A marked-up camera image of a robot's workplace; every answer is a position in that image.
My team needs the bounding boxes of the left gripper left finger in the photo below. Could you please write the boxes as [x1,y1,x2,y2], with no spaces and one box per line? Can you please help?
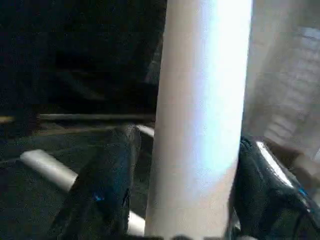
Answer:
[47,124,144,240]

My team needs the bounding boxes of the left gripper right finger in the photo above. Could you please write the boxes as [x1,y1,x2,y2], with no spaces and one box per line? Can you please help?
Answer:
[227,135,320,240]

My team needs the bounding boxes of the white plastic table leg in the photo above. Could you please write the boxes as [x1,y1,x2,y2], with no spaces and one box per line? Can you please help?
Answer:
[19,148,147,237]
[143,0,254,240]

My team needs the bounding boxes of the black work mat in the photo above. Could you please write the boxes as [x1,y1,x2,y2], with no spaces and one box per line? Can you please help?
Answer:
[0,125,156,240]

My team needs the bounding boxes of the grey pleated curtain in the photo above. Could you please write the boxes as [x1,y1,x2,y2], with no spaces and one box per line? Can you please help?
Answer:
[242,0,320,161]

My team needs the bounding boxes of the black metal rail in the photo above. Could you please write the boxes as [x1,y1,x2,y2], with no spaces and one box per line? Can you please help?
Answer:
[37,113,157,124]

